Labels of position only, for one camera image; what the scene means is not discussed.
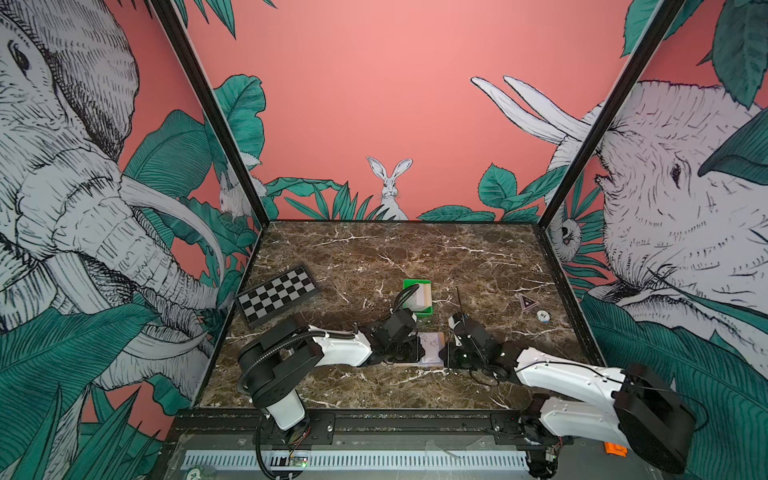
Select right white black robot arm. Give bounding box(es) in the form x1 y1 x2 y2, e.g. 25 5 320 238
440 313 696 479

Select tan leather card holder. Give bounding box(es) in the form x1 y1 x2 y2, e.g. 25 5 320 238
397 332 446 368

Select black white checkerboard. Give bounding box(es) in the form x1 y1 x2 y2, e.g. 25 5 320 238
237 265 320 329

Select right black frame post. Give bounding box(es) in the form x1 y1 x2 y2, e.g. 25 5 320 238
537 0 685 230

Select black mounting rail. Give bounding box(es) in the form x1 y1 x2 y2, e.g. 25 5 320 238
166 408 566 449

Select green plastic card tray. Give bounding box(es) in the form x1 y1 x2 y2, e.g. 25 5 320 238
403 279 433 318

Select white slotted cable duct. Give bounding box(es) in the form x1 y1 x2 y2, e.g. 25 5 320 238
180 450 528 472

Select orange connector block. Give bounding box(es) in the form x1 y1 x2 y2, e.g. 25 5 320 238
604 442 628 458

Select triangle marker sticker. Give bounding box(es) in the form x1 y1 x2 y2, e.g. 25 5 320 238
517 293 539 313

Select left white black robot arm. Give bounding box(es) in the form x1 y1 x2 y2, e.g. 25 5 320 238
237 308 424 432

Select black frame post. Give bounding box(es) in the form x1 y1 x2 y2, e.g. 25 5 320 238
537 0 685 230
150 0 270 229

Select left black frame post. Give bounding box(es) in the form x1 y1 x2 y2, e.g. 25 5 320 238
150 0 270 229

